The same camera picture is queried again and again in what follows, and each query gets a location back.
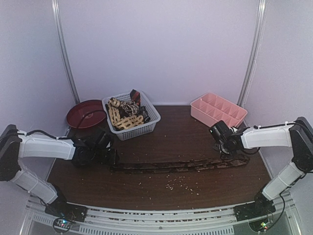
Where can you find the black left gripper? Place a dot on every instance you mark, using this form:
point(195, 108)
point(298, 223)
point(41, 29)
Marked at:
point(113, 160)

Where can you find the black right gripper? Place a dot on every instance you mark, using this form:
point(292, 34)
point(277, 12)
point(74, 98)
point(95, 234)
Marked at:
point(224, 149)

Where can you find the dark brown red patterned tie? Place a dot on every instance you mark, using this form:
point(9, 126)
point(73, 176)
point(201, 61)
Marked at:
point(182, 166)

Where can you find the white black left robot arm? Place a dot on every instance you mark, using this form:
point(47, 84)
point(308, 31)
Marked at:
point(15, 145)

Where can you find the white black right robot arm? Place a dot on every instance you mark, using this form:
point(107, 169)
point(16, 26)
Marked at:
point(296, 135)

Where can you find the pink divided organizer box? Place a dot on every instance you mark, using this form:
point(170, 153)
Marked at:
point(211, 108)

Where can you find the dark red round plate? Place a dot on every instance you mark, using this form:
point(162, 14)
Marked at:
point(86, 114)

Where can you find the yellow insect patterned tie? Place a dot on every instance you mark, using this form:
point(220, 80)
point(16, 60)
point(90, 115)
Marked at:
point(119, 120)

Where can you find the brown cream patterned tie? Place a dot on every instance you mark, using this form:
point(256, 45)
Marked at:
point(130, 108)

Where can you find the grey plastic mesh basket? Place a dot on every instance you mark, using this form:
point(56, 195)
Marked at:
point(151, 117)

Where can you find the red black striped tie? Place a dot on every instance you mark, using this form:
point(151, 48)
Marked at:
point(135, 97)

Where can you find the right aluminium frame post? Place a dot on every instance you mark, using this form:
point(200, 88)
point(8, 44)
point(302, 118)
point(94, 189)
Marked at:
point(253, 53)

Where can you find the aluminium frame post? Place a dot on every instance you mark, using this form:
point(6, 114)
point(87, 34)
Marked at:
point(253, 53)
point(63, 48)

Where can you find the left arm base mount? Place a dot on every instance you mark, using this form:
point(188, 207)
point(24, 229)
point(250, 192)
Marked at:
point(67, 215)

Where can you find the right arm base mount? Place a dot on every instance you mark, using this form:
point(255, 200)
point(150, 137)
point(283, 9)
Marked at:
point(260, 211)

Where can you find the front aluminium rail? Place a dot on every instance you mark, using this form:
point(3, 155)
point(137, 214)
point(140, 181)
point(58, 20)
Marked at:
point(209, 221)

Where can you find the left aluminium frame post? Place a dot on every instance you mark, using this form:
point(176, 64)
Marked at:
point(63, 48)

